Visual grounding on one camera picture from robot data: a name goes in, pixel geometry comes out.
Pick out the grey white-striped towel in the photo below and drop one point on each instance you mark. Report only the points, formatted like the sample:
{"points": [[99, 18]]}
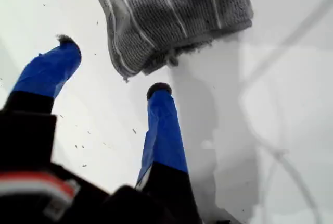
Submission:
{"points": [[169, 7]]}

